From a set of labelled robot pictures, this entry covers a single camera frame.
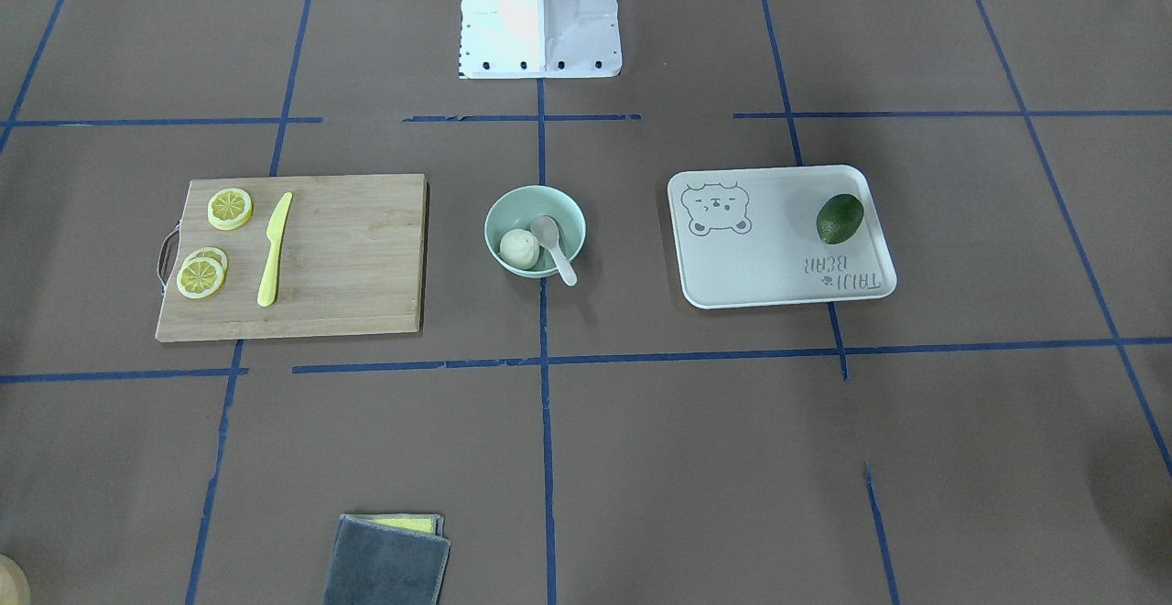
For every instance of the white ceramic soup spoon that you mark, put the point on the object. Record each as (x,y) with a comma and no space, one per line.
(547,233)

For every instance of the white steamed bun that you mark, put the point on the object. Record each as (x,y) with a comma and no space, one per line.
(519,249)

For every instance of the light green bowl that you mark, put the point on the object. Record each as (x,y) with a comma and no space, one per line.
(518,208)

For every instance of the cream bear serving tray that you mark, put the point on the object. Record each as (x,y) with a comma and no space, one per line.
(747,238)

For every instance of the bamboo cutting board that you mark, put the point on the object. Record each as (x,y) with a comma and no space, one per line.
(352,260)

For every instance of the green avocado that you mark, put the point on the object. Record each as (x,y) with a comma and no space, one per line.
(839,218)

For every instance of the yellow plastic knife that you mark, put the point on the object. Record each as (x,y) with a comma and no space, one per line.
(275,230)

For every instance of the grey folded cloth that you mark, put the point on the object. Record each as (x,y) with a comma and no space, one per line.
(387,558)

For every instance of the upper lemon slice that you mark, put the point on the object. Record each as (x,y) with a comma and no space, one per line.
(229,209)

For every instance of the lower stacked lemon slice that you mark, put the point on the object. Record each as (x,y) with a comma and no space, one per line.
(218,256)

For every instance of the single lemon slice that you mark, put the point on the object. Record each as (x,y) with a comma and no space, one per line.
(200,277)

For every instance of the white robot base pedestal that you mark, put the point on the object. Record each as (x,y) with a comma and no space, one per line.
(539,39)

